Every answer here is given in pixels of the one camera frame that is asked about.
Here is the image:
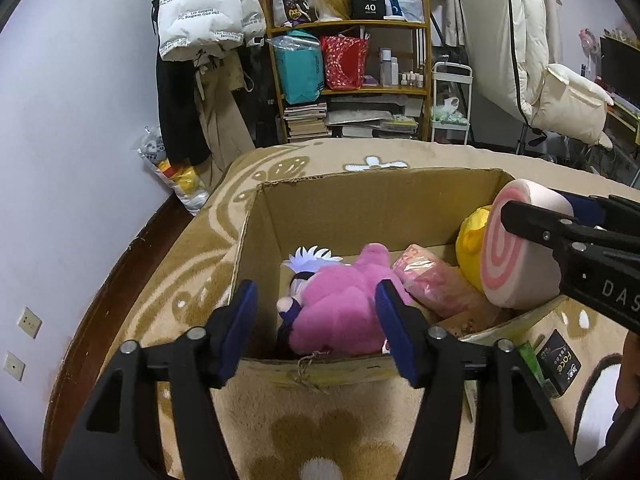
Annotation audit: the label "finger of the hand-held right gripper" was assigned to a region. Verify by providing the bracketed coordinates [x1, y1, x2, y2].
[550, 189, 640, 233]
[500, 200, 608, 261]

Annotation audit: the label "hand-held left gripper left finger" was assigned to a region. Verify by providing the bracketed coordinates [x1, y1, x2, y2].
[52, 279, 261, 480]

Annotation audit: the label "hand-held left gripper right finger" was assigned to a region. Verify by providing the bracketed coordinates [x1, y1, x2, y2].
[374, 280, 581, 480]

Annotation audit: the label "pink swirl roll cushion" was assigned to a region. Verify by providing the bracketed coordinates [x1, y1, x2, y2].
[479, 178, 576, 309]

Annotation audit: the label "pink bear plush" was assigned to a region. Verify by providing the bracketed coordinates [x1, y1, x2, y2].
[289, 242, 418, 358]

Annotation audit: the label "pink plastic-wrapped bundle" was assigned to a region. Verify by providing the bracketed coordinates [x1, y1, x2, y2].
[392, 244, 488, 318]

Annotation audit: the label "yellow plush toy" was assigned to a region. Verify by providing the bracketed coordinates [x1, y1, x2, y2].
[455, 204, 498, 293]

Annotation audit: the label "purple plush doll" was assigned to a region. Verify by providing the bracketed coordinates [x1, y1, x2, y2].
[276, 246, 346, 331]

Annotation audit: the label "cardboard box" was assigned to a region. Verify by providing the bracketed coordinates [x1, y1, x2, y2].
[229, 167, 576, 391]

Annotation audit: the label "person's right forearm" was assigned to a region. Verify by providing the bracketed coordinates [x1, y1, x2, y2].
[616, 335, 640, 411]

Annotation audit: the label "black printed packet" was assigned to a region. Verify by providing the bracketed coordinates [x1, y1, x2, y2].
[536, 329, 581, 393]

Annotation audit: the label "green box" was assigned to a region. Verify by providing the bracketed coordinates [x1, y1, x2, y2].
[517, 341, 561, 400]

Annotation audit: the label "white trolley cart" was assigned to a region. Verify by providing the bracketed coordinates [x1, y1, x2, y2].
[430, 61, 474, 145]

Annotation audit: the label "black monitor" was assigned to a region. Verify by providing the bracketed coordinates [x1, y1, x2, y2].
[599, 35, 640, 111]

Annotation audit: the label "pink desk fan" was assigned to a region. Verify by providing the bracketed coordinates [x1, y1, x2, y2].
[577, 27, 603, 81]

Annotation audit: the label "plastic bag of toys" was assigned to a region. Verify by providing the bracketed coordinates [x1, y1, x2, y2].
[132, 126, 211, 217]

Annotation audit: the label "cream padded chair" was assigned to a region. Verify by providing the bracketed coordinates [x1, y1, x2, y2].
[456, 0, 616, 153]

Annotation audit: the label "stack of papers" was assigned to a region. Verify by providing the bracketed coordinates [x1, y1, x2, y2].
[325, 96, 423, 140]

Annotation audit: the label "beige trousers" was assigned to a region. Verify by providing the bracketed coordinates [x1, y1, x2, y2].
[192, 52, 256, 193]

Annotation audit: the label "wooden shelf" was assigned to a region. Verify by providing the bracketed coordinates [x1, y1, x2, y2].
[261, 0, 433, 143]

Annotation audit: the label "white bottles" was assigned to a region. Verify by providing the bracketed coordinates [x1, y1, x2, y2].
[379, 47, 400, 87]

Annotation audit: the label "black coat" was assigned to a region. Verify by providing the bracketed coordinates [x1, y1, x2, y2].
[152, 0, 211, 167]

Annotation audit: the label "stack of books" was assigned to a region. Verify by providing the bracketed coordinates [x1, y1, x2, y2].
[282, 101, 330, 143]

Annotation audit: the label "beige curtain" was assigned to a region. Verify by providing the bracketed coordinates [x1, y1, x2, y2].
[240, 0, 563, 51]

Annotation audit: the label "dark hanging clothes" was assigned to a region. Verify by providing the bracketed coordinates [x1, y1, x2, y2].
[235, 42, 281, 151]

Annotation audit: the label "red gift bag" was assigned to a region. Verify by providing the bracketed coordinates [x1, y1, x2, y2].
[320, 34, 370, 91]

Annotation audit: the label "teal bag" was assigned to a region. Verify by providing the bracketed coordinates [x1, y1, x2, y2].
[270, 30, 325, 106]

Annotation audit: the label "black box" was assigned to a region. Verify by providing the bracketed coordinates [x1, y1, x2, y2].
[350, 0, 387, 20]

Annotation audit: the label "white puffer jacket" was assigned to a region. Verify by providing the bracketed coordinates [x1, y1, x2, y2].
[157, 0, 266, 63]

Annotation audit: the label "white wall socket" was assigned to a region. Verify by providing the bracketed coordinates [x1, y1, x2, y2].
[4, 351, 26, 381]
[17, 306, 43, 339]

